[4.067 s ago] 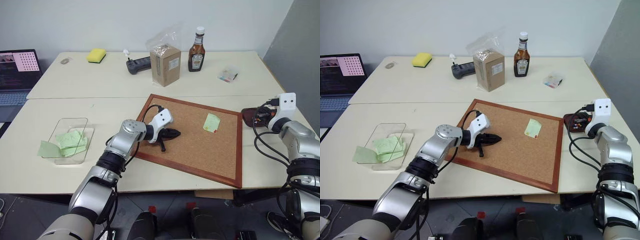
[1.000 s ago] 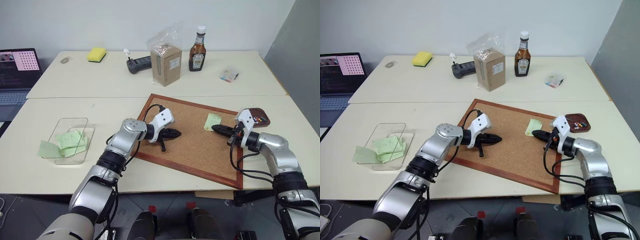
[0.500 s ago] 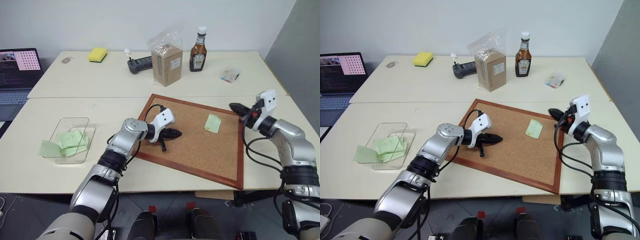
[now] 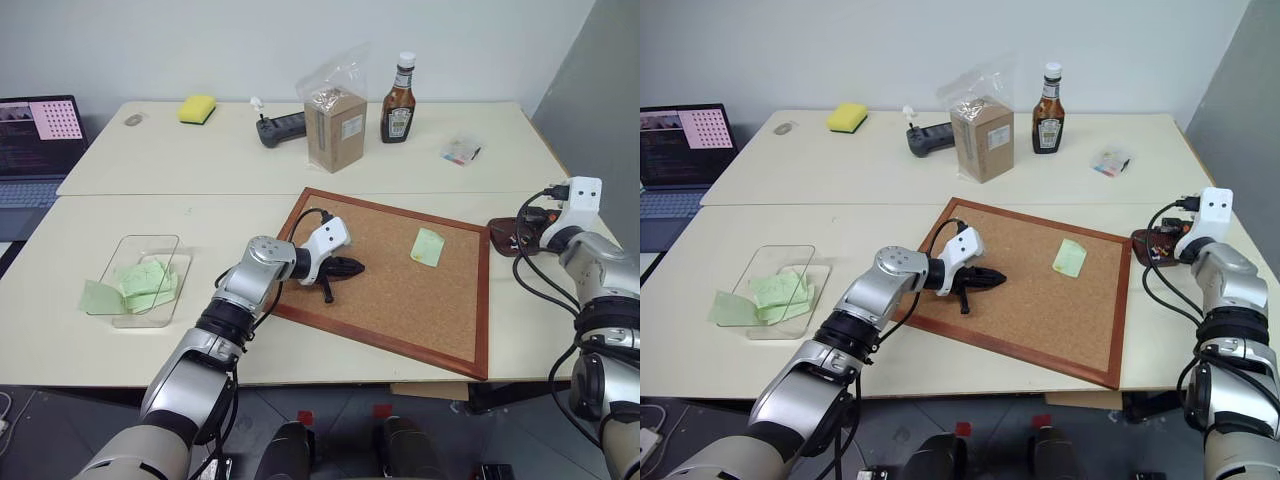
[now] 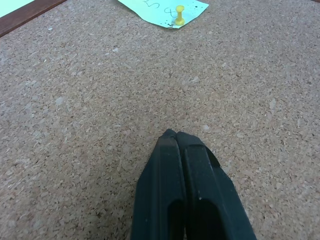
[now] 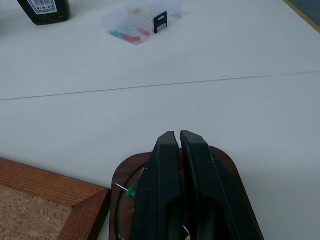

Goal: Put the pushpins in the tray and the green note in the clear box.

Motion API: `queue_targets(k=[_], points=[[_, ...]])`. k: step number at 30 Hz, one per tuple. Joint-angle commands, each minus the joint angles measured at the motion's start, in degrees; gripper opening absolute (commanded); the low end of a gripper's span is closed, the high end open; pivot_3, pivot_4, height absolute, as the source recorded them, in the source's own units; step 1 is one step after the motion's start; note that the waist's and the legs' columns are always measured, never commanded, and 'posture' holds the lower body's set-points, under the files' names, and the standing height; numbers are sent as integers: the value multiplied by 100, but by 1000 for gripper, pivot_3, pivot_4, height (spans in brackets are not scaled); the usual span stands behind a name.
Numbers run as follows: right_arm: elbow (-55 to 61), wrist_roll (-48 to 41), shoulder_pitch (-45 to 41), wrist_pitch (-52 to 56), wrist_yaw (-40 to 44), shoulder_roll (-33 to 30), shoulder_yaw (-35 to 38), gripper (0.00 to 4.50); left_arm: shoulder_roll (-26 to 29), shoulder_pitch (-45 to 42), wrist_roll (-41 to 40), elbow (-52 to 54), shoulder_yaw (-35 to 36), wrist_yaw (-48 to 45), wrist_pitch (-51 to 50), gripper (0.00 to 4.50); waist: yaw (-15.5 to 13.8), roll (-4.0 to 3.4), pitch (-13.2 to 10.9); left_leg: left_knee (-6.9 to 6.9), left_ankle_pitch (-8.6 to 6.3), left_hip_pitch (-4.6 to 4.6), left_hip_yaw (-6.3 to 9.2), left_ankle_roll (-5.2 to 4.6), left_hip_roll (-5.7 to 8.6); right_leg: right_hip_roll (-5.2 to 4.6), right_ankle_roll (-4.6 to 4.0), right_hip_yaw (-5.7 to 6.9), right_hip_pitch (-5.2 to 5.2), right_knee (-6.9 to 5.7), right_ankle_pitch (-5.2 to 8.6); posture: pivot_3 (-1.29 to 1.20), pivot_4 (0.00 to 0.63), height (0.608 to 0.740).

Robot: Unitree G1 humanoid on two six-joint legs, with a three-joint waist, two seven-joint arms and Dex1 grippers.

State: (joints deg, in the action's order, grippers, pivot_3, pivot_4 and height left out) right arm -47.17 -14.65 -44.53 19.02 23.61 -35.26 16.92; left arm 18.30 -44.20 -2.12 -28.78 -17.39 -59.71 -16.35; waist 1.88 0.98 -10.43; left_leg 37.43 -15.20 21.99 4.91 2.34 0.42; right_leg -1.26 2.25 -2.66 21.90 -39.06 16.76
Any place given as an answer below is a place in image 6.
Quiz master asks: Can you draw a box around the dark wooden tray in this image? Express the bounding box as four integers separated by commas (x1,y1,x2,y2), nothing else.
109,145,262,240

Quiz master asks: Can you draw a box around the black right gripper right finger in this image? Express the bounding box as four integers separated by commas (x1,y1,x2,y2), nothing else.
179,130,265,240

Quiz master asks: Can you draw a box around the green pushpin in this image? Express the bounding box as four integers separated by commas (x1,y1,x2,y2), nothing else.
115,183,137,199

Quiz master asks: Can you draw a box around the black bottle with white label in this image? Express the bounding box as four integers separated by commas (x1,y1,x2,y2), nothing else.
16,0,72,26

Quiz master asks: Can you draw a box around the black latch of clear box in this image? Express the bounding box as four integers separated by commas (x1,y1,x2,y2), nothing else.
152,11,169,34

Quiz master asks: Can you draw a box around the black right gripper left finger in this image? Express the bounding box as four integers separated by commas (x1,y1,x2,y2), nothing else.
130,130,188,240

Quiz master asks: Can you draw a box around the wood framed cork board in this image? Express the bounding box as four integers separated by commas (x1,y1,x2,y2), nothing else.
0,157,112,240

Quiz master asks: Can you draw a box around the clear plastic box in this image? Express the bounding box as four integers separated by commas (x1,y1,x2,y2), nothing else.
101,0,185,47

